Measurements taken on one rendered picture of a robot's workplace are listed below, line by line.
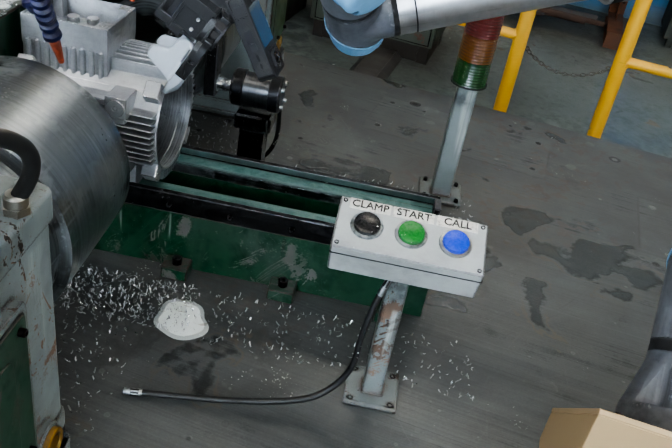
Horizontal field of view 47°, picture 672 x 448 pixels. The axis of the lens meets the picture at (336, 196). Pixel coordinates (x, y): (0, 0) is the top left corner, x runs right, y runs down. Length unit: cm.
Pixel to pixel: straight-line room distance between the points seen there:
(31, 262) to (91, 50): 44
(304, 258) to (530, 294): 38
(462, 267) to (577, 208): 74
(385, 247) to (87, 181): 32
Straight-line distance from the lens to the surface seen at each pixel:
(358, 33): 96
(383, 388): 104
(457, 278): 86
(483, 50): 132
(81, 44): 109
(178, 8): 97
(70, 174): 83
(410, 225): 86
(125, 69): 109
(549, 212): 152
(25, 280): 71
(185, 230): 115
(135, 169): 113
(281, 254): 113
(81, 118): 88
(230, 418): 98
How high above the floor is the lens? 154
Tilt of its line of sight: 32 degrees down
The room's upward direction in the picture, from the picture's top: 10 degrees clockwise
